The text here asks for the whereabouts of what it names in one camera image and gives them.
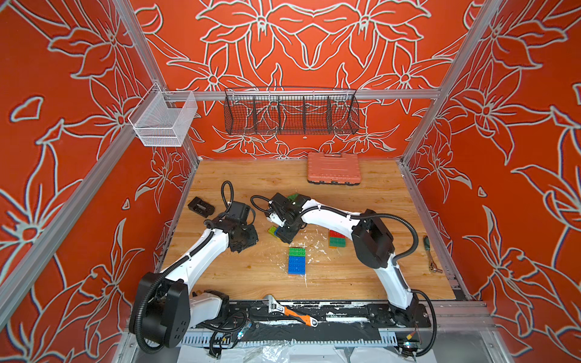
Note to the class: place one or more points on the wide red lego brick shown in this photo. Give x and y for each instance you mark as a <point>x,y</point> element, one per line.
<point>335,234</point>

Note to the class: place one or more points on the orange handled adjustable wrench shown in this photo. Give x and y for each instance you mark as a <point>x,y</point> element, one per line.
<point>275,306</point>

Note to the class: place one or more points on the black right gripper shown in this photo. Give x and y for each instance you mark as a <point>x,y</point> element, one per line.
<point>286,233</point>

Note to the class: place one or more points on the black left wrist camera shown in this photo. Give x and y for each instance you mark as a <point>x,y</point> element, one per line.
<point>239,212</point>

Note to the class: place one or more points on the lime green lego brick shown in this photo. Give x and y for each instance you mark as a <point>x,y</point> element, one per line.
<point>272,231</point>

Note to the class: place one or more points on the blue lego brick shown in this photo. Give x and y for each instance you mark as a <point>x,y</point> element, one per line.
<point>297,261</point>
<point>296,269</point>

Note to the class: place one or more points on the green handled pliers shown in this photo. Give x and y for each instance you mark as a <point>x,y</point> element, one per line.
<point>432,265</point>

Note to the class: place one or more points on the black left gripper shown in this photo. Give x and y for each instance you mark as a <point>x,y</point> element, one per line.
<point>253,239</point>

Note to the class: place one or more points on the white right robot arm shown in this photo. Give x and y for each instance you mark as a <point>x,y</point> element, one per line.
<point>372,241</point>

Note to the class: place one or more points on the black wire wall basket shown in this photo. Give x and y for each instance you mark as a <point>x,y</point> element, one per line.
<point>291,111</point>

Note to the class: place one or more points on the salmon red tool case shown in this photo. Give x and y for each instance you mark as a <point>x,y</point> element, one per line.
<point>333,169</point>

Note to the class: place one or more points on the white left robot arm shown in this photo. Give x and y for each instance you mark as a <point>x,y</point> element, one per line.
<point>165,307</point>

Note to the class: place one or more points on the clear plastic wall bin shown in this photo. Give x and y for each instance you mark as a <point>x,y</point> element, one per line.
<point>161,121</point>

